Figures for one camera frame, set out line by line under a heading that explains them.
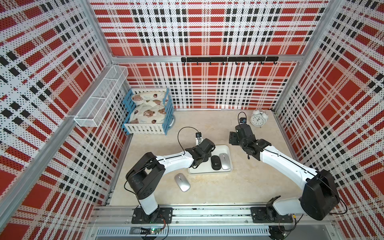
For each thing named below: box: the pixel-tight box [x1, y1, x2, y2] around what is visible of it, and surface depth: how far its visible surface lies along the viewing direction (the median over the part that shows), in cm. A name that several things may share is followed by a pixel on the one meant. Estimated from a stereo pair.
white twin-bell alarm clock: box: [250, 109, 269, 129], surface depth 107 cm
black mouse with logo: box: [210, 155, 222, 171], surface depth 92 cm
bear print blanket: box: [129, 104, 167, 124], surface depth 110 cm
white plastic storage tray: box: [188, 145, 233, 174], surface depth 91 cm
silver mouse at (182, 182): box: [174, 173, 191, 192], surface depth 86 cm
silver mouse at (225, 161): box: [219, 153, 231, 170], surface depth 94 cm
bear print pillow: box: [131, 91, 166, 106], surface depth 110 cm
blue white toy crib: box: [121, 87, 176, 136], surface depth 110 cm
